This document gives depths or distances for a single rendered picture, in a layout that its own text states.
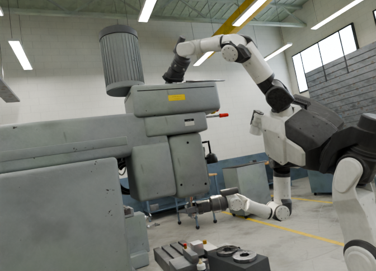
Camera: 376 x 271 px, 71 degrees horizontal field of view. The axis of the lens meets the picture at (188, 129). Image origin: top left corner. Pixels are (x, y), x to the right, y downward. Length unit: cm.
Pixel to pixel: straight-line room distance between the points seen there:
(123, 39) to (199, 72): 790
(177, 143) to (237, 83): 859
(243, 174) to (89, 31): 606
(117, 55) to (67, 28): 754
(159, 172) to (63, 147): 43
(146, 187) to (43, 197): 42
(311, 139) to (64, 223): 103
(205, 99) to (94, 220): 77
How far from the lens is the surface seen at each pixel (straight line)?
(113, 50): 139
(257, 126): 145
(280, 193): 155
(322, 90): 1035
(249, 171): 602
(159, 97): 131
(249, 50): 120
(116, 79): 135
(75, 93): 816
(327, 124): 129
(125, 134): 126
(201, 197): 798
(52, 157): 124
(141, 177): 125
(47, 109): 809
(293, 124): 126
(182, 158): 133
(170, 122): 131
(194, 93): 138
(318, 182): 748
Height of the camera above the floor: 151
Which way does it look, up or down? 6 degrees up
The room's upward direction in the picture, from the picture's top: 10 degrees counter-clockwise
